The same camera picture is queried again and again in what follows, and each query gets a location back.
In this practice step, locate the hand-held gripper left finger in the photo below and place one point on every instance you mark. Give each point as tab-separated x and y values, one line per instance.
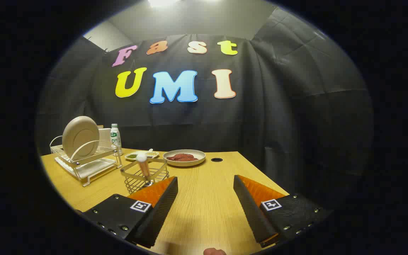
161	212

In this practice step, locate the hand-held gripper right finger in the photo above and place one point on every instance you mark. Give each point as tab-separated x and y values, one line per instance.
251	212

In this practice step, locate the beige round plate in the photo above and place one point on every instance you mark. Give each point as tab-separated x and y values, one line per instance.
80	136

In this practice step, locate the white divided dish with beans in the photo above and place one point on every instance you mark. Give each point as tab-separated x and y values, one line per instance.
131	156

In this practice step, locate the beige bowl with meat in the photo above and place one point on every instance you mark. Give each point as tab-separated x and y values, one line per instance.
186	163

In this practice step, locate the reddish brown meat patty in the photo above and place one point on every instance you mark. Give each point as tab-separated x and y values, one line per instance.
190	159
181	156

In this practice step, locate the white drip tray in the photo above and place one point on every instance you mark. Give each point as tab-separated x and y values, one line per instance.
90	169

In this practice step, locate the clear bottle with green label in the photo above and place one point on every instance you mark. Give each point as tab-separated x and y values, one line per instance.
115	140

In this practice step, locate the black backdrop cloth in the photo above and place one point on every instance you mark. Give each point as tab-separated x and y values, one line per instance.
278	124

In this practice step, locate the white toaster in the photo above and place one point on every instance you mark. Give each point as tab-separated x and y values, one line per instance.
105	136

